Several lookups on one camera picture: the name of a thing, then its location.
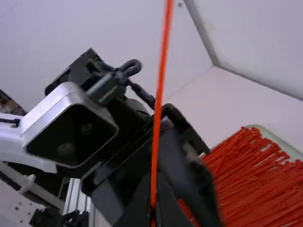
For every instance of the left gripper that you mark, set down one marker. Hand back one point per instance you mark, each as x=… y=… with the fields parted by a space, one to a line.
x=132 y=146

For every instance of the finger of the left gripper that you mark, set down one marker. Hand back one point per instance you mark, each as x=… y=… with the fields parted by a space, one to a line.
x=201 y=179

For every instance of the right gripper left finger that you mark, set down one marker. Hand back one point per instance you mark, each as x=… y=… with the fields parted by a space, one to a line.
x=139 y=208

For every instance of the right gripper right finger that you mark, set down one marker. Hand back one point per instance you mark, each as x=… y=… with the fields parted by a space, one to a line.
x=168 y=208

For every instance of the silver rails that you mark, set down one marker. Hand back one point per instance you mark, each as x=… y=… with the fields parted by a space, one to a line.
x=75 y=201

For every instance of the pale tray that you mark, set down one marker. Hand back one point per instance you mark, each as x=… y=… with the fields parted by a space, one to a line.
x=284 y=142

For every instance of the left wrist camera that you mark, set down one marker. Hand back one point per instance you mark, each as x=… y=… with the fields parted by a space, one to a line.
x=71 y=132

